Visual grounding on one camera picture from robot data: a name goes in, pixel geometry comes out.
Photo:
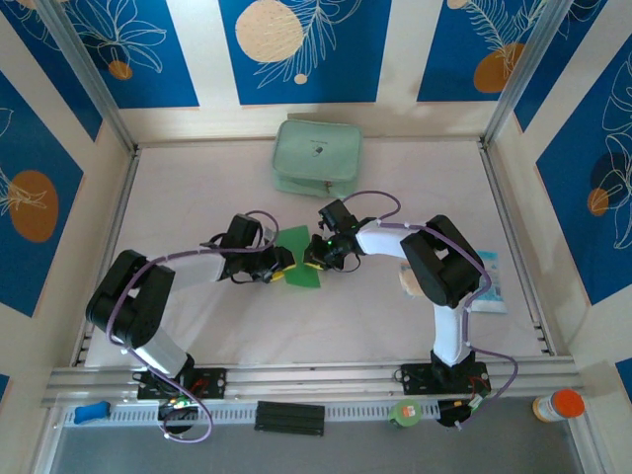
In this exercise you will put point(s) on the green paper sheet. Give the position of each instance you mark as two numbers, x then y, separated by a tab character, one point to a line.
298	257

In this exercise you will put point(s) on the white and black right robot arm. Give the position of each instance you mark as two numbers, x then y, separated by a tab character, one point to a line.
449	336

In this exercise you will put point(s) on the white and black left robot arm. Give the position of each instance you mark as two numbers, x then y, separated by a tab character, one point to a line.
163	353

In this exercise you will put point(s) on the mint green zip pouch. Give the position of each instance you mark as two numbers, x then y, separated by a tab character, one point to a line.
316	153

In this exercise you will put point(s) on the black ribbed block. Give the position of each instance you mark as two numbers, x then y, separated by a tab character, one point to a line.
290	418

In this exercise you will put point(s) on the small circuit board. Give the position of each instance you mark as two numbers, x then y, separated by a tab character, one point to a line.
478	402
178	404

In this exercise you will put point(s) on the blue and white packet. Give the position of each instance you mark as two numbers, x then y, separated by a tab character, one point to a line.
494	296

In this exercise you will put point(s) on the green tape roll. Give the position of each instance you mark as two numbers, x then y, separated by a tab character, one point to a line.
405	414

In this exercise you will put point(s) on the grey metal tray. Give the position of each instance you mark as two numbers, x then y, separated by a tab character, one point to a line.
345	454

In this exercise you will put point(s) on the blue bone-shaped toy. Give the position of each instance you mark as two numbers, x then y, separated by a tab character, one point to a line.
91	414

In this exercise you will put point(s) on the orange-capped bottle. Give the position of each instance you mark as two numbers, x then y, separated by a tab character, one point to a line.
560	406

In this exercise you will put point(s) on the long aluminium base rail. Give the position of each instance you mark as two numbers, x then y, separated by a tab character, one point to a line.
316	377

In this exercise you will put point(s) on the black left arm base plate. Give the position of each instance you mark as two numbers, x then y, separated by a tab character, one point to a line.
212	382

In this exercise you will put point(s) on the aluminium side rail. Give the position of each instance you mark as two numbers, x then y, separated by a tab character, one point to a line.
516	247
112	247

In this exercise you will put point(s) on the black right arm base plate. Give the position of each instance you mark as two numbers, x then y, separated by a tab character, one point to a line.
417	377

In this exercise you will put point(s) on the aluminium frame post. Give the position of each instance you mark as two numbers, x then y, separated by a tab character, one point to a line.
84	69
523	69

